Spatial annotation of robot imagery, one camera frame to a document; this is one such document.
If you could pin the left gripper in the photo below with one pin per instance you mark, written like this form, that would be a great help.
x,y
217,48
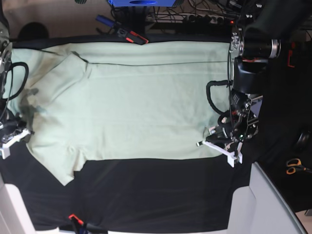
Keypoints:
x,y
240,129

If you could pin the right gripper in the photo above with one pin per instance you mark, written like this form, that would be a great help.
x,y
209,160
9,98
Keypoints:
x,y
11,125

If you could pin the pale green T-shirt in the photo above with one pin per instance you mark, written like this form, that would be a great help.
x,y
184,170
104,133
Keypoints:
x,y
113,100

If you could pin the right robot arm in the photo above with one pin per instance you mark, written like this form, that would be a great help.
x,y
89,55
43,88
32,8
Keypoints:
x,y
7,66

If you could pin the black round object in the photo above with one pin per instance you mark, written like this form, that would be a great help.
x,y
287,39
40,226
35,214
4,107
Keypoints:
x,y
302,141

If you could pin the black table cloth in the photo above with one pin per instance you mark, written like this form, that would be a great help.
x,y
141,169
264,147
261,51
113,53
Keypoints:
x,y
148,195

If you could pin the grey white furniture right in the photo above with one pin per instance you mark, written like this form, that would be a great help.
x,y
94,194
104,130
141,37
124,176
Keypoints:
x,y
259,208

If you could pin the red clamp right edge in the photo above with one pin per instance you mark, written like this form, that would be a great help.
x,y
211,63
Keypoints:
x,y
290,62

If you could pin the white furniture left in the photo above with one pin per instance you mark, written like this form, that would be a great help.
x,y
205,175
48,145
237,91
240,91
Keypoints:
x,y
14,218

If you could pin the white power strip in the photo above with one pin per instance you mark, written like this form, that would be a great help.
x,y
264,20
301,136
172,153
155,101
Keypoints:
x,y
211,19

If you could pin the red black clamp bottom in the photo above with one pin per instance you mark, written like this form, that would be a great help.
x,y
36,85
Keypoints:
x,y
80,227

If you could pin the red black clamp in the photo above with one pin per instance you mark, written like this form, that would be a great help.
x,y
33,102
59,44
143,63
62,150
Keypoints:
x,y
80,227
132,37

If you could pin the red black clamp top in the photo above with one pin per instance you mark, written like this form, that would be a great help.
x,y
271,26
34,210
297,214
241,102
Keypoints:
x,y
132,37

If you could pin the blue box top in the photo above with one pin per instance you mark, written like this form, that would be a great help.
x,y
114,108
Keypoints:
x,y
149,3

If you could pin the orange handled scissors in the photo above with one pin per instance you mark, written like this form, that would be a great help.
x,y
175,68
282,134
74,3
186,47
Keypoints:
x,y
295,165

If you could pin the blue handle tool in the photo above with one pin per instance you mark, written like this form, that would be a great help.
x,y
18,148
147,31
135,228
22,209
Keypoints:
x,y
106,21

